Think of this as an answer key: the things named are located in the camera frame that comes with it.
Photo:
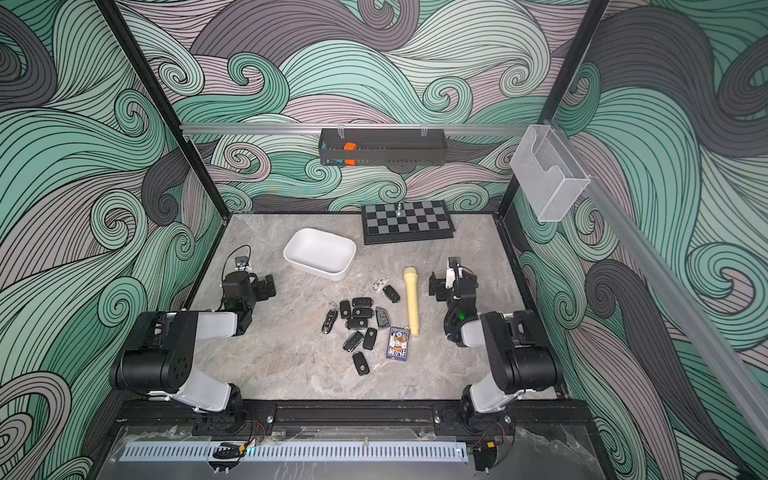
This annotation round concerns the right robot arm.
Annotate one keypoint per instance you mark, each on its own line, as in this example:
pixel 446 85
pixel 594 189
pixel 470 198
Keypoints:
pixel 518 363

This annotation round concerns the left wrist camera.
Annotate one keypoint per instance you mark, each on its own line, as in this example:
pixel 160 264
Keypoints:
pixel 241 263

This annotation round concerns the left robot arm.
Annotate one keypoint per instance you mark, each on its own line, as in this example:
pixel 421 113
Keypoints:
pixel 157 358

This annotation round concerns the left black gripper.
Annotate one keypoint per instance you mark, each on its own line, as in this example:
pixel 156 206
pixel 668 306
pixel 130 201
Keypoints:
pixel 261 286

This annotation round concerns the black grey chessboard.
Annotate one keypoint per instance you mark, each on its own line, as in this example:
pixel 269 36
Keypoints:
pixel 422 221

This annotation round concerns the black car key lowest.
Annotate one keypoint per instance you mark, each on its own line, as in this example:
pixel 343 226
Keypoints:
pixel 360 363

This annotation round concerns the grey black car key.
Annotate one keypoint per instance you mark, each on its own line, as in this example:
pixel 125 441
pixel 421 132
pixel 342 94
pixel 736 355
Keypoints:
pixel 382 317

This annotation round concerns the cream foam roller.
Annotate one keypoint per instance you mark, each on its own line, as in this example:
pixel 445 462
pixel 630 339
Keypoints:
pixel 410 277

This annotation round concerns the white perforated cable duct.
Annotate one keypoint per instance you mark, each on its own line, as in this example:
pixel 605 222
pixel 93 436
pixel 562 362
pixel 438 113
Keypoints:
pixel 302 451

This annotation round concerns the white storage box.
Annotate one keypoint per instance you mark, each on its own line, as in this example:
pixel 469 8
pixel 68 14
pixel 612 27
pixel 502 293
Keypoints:
pixel 320 253

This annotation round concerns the black VW car key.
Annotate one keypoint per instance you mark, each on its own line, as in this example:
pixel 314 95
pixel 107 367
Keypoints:
pixel 370 339

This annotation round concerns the black wall tray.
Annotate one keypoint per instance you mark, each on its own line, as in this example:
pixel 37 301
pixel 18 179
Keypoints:
pixel 383 147

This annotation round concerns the clear acrylic wall holder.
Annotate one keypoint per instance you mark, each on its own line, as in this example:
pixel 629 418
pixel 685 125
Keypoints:
pixel 548 172

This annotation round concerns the blue playing cards box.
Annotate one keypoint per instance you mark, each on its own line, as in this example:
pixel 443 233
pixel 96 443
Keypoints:
pixel 398 343

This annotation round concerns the black chrome slim car key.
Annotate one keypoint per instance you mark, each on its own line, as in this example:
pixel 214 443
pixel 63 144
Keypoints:
pixel 329 321

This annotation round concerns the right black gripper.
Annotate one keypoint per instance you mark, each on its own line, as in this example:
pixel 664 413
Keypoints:
pixel 440 286

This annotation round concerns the black flip car key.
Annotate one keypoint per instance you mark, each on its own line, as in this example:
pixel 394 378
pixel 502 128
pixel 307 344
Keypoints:
pixel 353 341

